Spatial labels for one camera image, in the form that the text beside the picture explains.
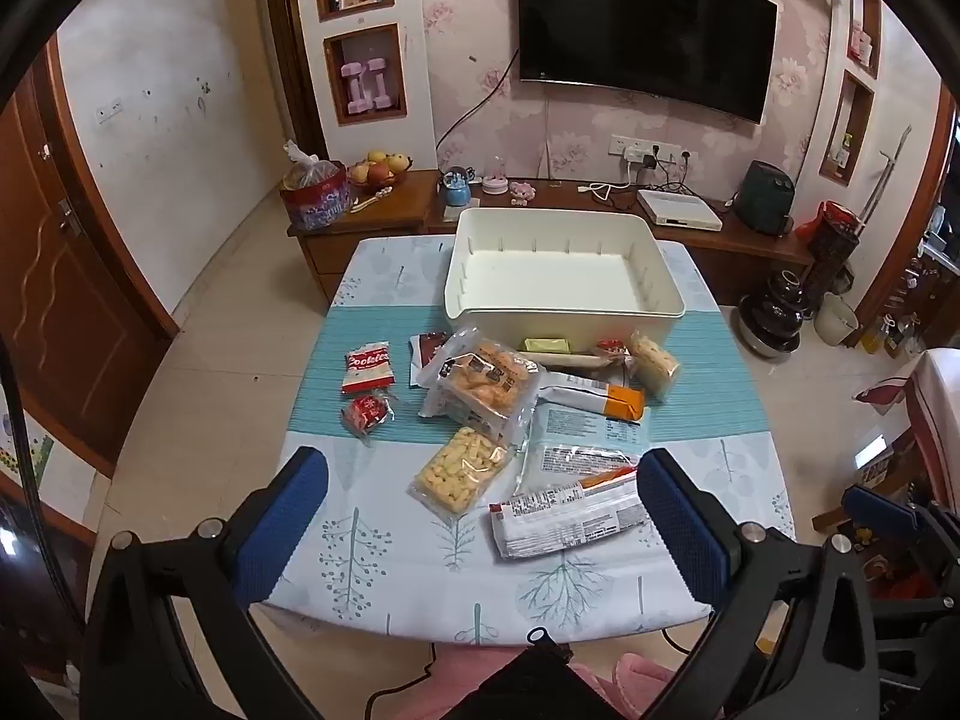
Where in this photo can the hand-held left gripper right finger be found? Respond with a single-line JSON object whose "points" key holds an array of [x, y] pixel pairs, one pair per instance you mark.
{"points": [[679, 525]]}

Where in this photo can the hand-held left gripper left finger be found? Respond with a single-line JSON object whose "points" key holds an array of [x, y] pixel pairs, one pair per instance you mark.
{"points": [[289, 517]]}

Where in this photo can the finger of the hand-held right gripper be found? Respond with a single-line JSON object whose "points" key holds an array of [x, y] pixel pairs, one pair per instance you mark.
{"points": [[877, 506]]}

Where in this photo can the white printed wrapper packet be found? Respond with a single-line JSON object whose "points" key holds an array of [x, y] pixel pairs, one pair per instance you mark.
{"points": [[562, 521]]}

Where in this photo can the white orange snack packet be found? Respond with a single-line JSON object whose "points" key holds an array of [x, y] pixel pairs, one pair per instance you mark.
{"points": [[622, 401]]}

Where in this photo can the light blue snack packet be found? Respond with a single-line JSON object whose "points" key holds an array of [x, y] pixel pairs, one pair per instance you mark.
{"points": [[570, 429]]}

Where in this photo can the clear packet of pale crackers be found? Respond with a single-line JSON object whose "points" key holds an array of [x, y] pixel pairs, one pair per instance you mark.
{"points": [[656, 367]]}

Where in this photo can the red white cookie packet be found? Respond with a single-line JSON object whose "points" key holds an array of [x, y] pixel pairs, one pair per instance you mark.
{"points": [[367, 369]]}

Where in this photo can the clear packet of yellow biscuits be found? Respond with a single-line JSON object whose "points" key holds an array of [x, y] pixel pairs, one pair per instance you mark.
{"points": [[457, 472]]}

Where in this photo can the dark red snack packet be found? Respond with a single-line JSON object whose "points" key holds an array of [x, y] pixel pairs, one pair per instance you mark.
{"points": [[427, 351]]}

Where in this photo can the clear bag of orange pastries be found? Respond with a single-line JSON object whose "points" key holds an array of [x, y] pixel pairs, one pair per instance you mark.
{"points": [[484, 382]]}

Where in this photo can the white plastic storage bin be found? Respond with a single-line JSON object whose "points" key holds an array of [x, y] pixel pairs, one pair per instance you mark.
{"points": [[540, 319]]}

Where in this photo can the white red-trimmed cloth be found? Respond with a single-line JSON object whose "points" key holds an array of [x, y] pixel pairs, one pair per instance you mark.
{"points": [[930, 405]]}

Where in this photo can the pink fuzzy clothing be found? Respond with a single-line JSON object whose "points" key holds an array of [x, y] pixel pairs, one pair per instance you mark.
{"points": [[630, 682]]}

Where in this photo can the small red white snack packet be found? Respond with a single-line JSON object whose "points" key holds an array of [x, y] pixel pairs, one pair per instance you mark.
{"points": [[611, 349]]}

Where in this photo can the white pot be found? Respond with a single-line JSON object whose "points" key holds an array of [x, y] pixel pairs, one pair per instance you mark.
{"points": [[834, 322]]}

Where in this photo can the brown ceramic jar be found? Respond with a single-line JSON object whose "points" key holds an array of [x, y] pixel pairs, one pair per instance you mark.
{"points": [[780, 307]]}

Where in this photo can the green yellow snack packet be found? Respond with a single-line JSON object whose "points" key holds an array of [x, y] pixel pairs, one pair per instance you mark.
{"points": [[546, 345]]}

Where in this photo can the dark carved vase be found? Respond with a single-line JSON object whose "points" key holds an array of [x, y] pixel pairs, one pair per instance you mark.
{"points": [[831, 259]]}

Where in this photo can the wooden television cabinet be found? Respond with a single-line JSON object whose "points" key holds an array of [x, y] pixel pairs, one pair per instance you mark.
{"points": [[750, 255]]}

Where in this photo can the red plastic bag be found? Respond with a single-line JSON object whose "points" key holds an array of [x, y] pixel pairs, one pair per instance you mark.
{"points": [[829, 214]]}

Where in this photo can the brown wooden door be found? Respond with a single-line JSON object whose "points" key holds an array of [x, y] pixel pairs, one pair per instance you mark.
{"points": [[60, 300]]}

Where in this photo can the red printed gift bag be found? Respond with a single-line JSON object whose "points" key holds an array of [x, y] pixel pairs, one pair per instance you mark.
{"points": [[319, 202]]}

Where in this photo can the white set-top box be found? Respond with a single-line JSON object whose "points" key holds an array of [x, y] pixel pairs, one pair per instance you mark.
{"points": [[679, 208]]}

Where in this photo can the cream beaded stick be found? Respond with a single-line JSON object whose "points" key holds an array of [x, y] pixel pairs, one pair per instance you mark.
{"points": [[367, 200]]}

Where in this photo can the dark green appliance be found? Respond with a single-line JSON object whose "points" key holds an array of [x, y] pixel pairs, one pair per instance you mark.
{"points": [[761, 199]]}

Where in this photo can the grey metal rod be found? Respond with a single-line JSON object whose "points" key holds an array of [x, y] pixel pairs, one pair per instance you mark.
{"points": [[885, 172]]}

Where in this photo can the clear plastic bag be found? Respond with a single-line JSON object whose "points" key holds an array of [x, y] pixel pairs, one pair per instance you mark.
{"points": [[307, 165]]}

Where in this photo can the basket of fruit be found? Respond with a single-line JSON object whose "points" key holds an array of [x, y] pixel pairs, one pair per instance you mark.
{"points": [[379, 171]]}

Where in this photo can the pink toy figure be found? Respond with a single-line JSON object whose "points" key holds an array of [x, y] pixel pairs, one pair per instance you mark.
{"points": [[523, 193]]}

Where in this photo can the blue snow globe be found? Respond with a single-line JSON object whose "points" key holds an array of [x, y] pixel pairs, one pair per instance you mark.
{"points": [[457, 191]]}

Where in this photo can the pink round ornament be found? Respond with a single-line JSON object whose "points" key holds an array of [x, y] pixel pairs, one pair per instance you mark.
{"points": [[495, 184]]}

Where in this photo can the pink dumbbell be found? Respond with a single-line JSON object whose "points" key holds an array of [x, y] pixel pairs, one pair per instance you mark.
{"points": [[355, 84], [379, 82]]}

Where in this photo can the black flat television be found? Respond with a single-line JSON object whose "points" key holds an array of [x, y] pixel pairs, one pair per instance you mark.
{"points": [[637, 15]]}

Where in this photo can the white wall outlet strip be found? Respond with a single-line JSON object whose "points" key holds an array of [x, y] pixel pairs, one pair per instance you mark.
{"points": [[622, 144]]}

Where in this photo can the white wall switch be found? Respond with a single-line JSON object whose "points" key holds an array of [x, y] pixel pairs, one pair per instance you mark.
{"points": [[109, 111]]}

